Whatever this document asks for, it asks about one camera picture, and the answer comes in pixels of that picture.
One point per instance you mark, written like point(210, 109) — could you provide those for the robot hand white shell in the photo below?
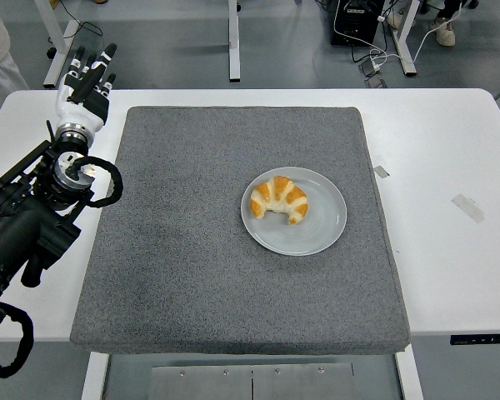
point(77, 110)

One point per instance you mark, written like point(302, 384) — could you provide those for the grey metal plate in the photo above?
point(208, 385)

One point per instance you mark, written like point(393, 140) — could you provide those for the small clear tape piece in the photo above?
point(381, 171)

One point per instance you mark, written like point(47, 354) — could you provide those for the white table leg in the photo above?
point(408, 375)
point(93, 375)

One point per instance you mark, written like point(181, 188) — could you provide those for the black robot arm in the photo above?
point(16, 237)

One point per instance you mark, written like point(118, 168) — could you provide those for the grey speckled mat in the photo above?
point(191, 291)

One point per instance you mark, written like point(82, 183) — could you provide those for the long clear tape piece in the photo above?
point(468, 208)

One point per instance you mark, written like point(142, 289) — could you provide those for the person's beige shoe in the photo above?
point(442, 32)
point(396, 19)

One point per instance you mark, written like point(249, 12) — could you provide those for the person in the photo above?
point(4, 71)

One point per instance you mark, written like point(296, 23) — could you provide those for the black equipment box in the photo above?
point(356, 21)

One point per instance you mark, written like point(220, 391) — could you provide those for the croissant bread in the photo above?
point(279, 191)

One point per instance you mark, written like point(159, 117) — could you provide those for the black caster wheel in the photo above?
point(51, 53)

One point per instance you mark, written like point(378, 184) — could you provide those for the grey foot pedal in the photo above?
point(369, 69)
point(376, 82)

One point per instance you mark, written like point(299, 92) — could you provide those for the person's leg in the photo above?
point(448, 8)

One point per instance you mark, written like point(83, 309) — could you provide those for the black table control panel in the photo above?
point(483, 339)

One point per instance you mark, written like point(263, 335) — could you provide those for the grey round plate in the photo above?
point(316, 233)

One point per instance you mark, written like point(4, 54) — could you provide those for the white desk leg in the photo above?
point(233, 50)
point(60, 54)
point(406, 50)

